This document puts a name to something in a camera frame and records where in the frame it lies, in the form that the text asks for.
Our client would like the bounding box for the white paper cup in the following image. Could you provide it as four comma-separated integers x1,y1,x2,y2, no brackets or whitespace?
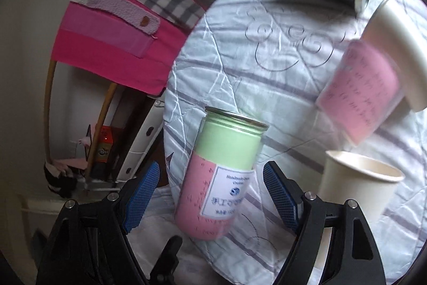
318,150,405,223
362,0,426,112

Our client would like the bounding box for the bright pink towel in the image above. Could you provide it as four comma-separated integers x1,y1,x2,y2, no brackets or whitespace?
52,0,188,95

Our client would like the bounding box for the knitted lilac strap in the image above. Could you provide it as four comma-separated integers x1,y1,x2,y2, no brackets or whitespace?
69,0,161,36

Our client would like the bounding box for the pink clear jar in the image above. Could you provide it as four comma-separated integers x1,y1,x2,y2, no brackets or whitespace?
316,40,403,146

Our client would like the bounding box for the white striped quilted tablecloth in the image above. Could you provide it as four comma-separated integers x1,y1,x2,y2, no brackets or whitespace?
128,0,426,284

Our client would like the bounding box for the wooden towel rack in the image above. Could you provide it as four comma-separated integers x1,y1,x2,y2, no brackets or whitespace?
43,0,190,184

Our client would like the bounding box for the light pink cloth strip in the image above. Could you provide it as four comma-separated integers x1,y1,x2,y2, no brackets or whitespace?
60,3,154,58

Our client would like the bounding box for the green and pink labelled jar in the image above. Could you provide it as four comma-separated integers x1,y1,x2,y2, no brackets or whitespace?
175,106,268,241

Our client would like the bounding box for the red orange bottle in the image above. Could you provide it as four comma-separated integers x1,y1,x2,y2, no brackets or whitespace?
94,126,122,168

